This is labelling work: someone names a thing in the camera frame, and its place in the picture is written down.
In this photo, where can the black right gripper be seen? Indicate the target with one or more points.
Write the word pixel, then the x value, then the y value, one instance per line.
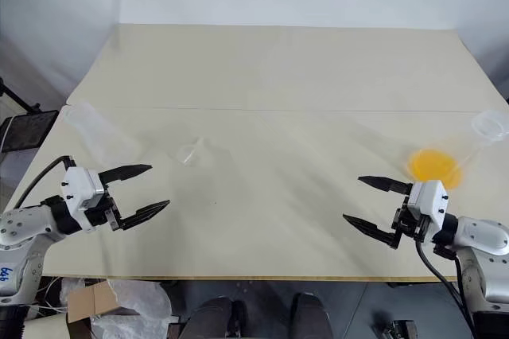
pixel 411 225

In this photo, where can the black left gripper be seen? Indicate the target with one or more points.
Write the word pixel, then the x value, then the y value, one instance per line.
pixel 113 211

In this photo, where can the clear narrow-necked flask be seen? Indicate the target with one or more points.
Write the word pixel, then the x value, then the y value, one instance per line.
pixel 99 136

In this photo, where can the clear wide-mouthed flask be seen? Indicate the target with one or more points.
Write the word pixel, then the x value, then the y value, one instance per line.
pixel 435 166

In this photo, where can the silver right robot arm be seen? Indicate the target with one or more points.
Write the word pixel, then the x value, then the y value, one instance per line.
pixel 477 235

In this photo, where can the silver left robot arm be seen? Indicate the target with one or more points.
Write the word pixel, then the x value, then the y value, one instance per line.
pixel 24 227

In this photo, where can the clear crumpled plastic bag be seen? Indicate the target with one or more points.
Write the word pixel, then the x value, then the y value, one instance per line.
pixel 139 303

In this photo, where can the brown cardboard box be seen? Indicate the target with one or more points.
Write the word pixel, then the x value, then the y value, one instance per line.
pixel 89 299

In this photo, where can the shiny metal object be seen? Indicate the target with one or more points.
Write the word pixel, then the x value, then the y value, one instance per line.
pixel 399 329

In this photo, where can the dark rounded shape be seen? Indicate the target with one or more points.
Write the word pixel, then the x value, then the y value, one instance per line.
pixel 212 319
pixel 312 317

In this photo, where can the black tripod stand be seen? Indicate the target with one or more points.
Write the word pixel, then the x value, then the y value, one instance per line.
pixel 18 98

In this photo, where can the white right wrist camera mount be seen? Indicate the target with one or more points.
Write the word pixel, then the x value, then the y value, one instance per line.
pixel 429 199

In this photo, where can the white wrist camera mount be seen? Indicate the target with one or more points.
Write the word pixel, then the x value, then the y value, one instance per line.
pixel 79 188
pixel 429 199

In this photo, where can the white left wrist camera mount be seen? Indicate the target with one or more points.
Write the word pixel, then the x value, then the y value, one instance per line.
pixel 79 188

